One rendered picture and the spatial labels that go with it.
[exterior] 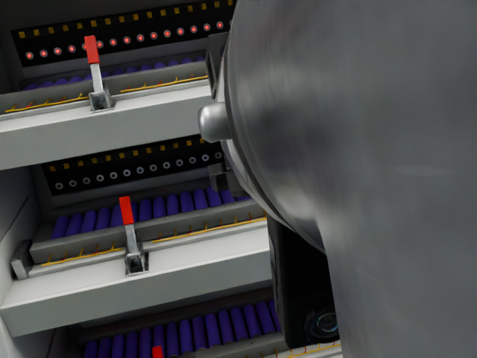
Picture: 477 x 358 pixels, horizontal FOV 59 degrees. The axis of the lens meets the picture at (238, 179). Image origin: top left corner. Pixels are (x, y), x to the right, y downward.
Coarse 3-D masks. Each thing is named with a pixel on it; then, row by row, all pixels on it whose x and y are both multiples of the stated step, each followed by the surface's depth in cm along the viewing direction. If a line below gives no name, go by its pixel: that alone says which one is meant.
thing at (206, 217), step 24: (168, 216) 57; (192, 216) 56; (216, 216) 57; (240, 216) 57; (48, 240) 56; (72, 240) 55; (96, 240) 55; (120, 240) 56; (144, 240) 56; (48, 264) 53
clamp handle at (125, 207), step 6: (120, 198) 52; (126, 198) 52; (120, 204) 52; (126, 204) 52; (126, 210) 52; (126, 216) 51; (132, 216) 52; (126, 222) 51; (132, 222) 51; (126, 228) 51; (132, 228) 51; (126, 234) 51; (132, 234) 51; (132, 240) 51; (132, 246) 51; (132, 252) 51
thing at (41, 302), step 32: (96, 192) 65; (32, 224) 62; (224, 224) 58; (0, 256) 50; (96, 256) 55; (160, 256) 53; (192, 256) 52; (224, 256) 51; (256, 256) 51; (0, 288) 49; (32, 288) 51; (64, 288) 50; (96, 288) 49; (128, 288) 50; (160, 288) 51; (192, 288) 52; (224, 288) 53; (32, 320) 50; (64, 320) 50
